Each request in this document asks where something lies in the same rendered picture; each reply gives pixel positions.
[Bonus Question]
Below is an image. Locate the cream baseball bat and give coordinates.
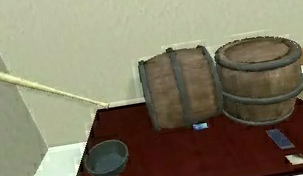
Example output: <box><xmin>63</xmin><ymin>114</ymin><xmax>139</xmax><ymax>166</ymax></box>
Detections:
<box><xmin>0</xmin><ymin>51</ymin><xmax>110</xmax><ymax>126</ymax></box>

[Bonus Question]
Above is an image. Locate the grey-blue bowl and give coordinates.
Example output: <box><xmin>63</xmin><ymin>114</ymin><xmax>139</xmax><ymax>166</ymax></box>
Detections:
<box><xmin>80</xmin><ymin>137</ymin><xmax>133</xmax><ymax>176</ymax></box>

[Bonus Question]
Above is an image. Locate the brown wooden barrel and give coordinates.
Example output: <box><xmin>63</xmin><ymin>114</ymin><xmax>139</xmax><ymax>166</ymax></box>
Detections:
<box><xmin>211</xmin><ymin>29</ymin><xmax>303</xmax><ymax>133</ymax></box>
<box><xmin>135</xmin><ymin>40</ymin><xmax>228</xmax><ymax>135</ymax></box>

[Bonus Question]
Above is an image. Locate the dark red table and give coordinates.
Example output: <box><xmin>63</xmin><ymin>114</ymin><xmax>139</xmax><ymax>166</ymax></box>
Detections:
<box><xmin>51</xmin><ymin>76</ymin><xmax>303</xmax><ymax>176</ymax></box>

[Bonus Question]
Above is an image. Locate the small blue card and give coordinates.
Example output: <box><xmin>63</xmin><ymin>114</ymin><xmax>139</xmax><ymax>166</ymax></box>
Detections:
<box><xmin>192</xmin><ymin>122</ymin><xmax>210</xmax><ymax>132</ymax></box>

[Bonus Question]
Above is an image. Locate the blue flat phone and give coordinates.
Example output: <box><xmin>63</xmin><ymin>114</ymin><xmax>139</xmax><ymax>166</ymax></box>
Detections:
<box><xmin>265</xmin><ymin>126</ymin><xmax>296</xmax><ymax>152</ymax></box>

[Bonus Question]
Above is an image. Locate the white flat card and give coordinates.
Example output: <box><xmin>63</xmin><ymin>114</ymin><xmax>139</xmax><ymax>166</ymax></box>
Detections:
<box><xmin>284</xmin><ymin>152</ymin><xmax>303</xmax><ymax>168</ymax></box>

